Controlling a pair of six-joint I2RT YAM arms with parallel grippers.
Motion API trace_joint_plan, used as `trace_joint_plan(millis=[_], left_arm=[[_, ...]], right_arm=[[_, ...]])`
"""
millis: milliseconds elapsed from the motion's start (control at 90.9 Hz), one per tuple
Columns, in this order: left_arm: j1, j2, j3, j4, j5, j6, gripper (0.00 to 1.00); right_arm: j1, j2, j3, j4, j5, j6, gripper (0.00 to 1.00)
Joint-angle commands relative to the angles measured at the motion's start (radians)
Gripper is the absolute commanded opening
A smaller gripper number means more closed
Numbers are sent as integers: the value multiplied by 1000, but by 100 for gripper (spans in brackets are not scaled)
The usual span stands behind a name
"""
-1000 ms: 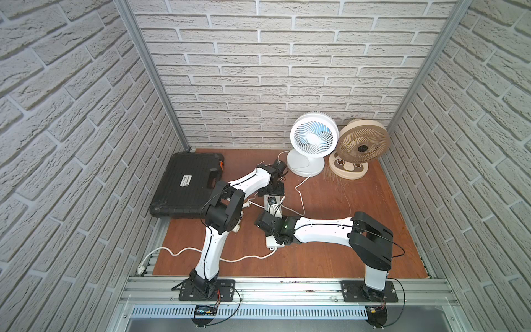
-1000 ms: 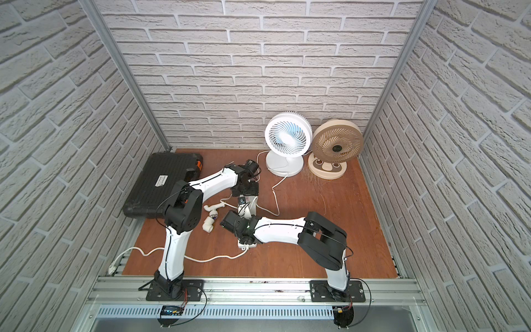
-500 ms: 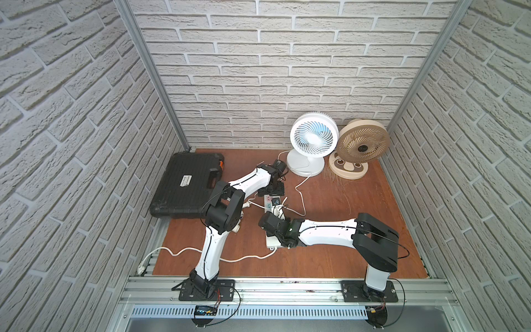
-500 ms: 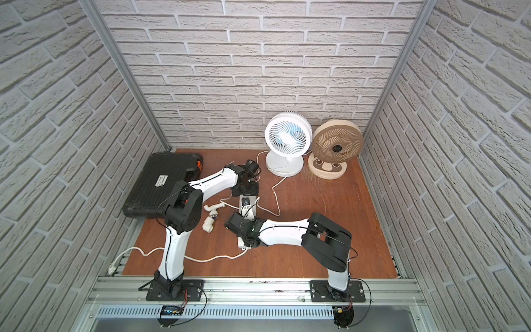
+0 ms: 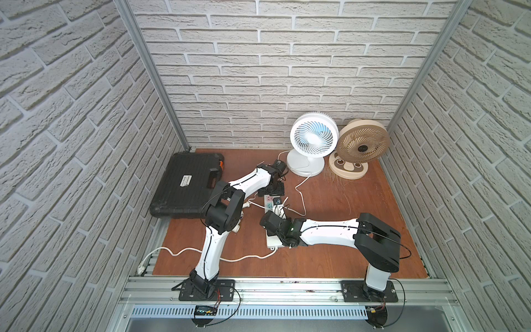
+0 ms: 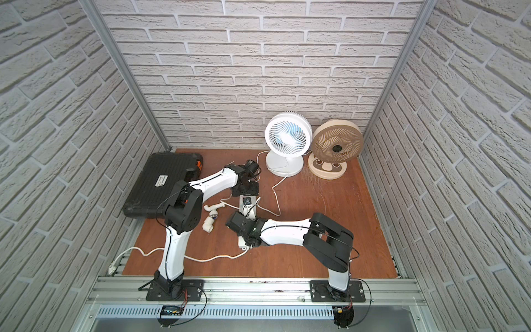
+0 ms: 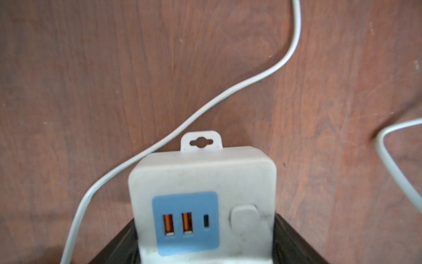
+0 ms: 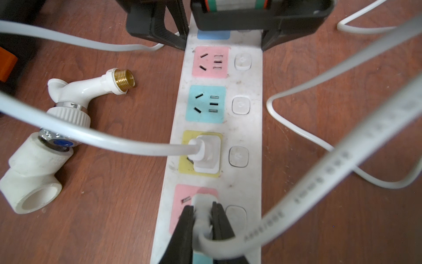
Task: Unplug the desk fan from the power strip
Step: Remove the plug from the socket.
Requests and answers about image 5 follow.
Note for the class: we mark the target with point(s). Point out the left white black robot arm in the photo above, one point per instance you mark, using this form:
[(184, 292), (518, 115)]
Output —
[(222, 213)]

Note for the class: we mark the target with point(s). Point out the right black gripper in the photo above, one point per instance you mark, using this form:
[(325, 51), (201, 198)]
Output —
[(269, 221)]

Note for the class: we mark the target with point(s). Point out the beige bear desk fan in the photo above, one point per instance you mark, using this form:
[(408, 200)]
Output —
[(360, 141)]

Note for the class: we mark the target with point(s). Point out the white desk fan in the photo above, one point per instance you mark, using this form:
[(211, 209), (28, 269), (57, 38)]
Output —
[(313, 136)]

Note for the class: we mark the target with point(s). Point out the white power strip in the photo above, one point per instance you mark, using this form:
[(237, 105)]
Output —
[(274, 204)]

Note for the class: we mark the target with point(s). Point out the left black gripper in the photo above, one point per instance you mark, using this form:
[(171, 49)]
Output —
[(273, 187)]

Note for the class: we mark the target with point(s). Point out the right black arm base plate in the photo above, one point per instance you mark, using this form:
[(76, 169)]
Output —
[(357, 291)]

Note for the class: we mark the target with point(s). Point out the black plastic tool case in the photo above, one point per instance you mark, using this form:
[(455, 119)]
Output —
[(186, 185)]

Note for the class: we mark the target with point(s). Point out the left small controller board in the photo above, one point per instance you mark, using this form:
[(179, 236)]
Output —
[(205, 311)]

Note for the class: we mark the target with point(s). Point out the aluminium front rail frame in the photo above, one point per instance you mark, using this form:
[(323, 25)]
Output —
[(287, 299)]

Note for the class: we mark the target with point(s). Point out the right round black connector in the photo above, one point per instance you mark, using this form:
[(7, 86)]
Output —
[(376, 316)]

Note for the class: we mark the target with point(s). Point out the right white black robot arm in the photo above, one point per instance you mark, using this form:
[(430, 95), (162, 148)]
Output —
[(378, 242)]

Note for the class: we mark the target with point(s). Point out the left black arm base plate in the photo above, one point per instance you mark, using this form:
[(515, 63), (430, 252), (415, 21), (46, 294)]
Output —
[(221, 290)]

